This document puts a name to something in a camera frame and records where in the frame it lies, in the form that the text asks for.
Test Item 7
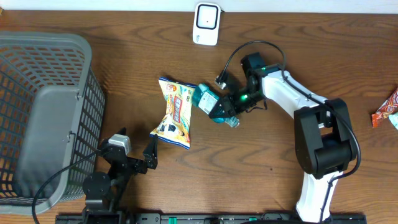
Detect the white barcode scanner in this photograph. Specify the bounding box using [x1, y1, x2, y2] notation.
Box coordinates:
[192, 2, 221, 46]

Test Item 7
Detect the cream yellow snack bag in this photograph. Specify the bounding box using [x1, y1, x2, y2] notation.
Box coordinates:
[150, 77, 197, 149]

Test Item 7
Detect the red snack packet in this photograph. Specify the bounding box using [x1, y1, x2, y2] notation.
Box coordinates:
[371, 90, 397, 128]

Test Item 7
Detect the teal blister pack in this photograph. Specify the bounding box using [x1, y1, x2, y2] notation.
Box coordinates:
[192, 83, 240, 128]

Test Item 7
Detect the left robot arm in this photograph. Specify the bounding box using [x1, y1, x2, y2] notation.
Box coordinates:
[82, 128, 158, 223]

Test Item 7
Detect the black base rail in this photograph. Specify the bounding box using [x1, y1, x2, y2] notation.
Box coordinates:
[55, 212, 368, 224]

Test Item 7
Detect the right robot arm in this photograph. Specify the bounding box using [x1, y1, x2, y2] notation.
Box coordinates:
[209, 53, 361, 223]

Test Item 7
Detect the grey plastic shopping basket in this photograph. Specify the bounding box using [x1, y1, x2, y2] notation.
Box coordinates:
[1, 31, 105, 215]

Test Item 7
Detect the green orange snack packet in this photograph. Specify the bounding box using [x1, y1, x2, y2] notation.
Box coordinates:
[388, 112, 398, 129]

